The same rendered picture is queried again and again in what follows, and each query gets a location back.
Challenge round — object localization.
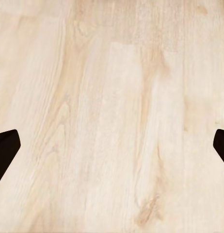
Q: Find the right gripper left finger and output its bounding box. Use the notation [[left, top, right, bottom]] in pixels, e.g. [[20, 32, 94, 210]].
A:
[[0, 129, 21, 180]]

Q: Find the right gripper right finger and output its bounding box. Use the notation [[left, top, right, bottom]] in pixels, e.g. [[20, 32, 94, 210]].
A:
[[213, 129, 224, 162]]

